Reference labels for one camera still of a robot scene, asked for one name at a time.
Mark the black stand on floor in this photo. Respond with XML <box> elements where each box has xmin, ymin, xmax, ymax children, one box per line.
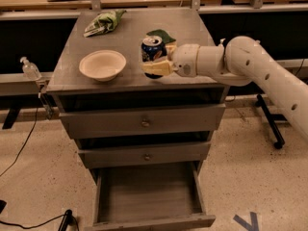
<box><xmin>0</xmin><ymin>204</ymin><xmax>79</xmax><ymax>231</ymax></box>

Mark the black wheeled table leg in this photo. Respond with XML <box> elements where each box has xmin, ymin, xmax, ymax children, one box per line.
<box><xmin>255</xmin><ymin>94</ymin><xmax>286</xmax><ymax>149</ymax></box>

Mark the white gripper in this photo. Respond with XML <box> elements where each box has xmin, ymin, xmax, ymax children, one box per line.
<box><xmin>141</xmin><ymin>41</ymin><xmax>199</xmax><ymax>77</ymax></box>

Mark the left hand sanitizer bottle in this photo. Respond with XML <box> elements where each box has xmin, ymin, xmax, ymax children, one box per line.
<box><xmin>20</xmin><ymin>57</ymin><xmax>42</xmax><ymax>81</ymax></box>

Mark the green yellow sponge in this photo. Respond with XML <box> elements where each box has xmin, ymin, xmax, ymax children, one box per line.
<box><xmin>147</xmin><ymin>29</ymin><xmax>176</xmax><ymax>44</ymax></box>

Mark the blue pepsi can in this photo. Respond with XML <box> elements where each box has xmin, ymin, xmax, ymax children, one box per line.
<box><xmin>141</xmin><ymin>36</ymin><xmax>167</xmax><ymax>79</ymax></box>

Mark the black floor cable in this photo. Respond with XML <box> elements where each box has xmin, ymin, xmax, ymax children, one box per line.
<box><xmin>0</xmin><ymin>106</ymin><xmax>40</xmax><ymax>178</ymax></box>

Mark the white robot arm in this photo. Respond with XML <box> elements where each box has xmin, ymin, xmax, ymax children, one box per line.
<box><xmin>141</xmin><ymin>36</ymin><xmax>308</xmax><ymax>140</ymax></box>

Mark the grey top drawer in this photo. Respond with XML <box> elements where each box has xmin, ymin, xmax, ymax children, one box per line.
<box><xmin>60</xmin><ymin>104</ymin><xmax>225</xmax><ymax>139</ymax></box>

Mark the grey drawer cabinet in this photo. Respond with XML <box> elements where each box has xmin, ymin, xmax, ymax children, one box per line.
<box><xmin>45</xmin><ymin>7</ymin><xmax>236</xmax><ymax>231</ymax></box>

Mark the white paper bowl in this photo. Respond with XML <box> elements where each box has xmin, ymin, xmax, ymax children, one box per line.
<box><xmin>79</xmin><ymin>50</ymin><xmax>126</xmax><ymax>82</ymax></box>

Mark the grey drawer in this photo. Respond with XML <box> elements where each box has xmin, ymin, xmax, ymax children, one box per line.
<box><xmin>60</xmin><ymin>104</ymin><xmax>225</xmax><ymax>139</ymax></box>
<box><xmin>78</xmin><ymin>141</ymin><xmax>211</xmax><ymax>169</ymax></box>
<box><xmin>85</xmin><ymin>162</ymin><xmax>216</xmax><ymax>231</ymax></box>

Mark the grey middle drawer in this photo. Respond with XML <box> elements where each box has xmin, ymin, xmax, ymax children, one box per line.
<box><xmin>78</xmin><ymin>141</ymin><xmax>211</xmax><ymax>169</ymax></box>

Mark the blue tape floor mark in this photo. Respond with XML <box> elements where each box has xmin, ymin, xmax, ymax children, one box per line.
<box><xmin>232</xmin><ymin>211</ymin><xmax>260</xmax><ymax>231</ymax></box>

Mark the green chip bag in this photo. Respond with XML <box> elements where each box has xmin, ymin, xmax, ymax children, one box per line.
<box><xmin>84</xmin><ymin>10</ymin><xmax>126</xmax><ymax>38</ymax></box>

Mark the grey bottom drawer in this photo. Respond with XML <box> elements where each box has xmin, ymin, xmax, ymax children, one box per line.
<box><xmin>85</xmin><ymin>162</ymin><xmax>216</xmax><ymax>231</ymax></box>

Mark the small white pump bottle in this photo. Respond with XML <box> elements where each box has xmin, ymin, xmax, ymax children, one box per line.
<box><xmin>219</xmin><ymin>38</ymin><xmax>225</xmax><ymax>45</ymax></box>

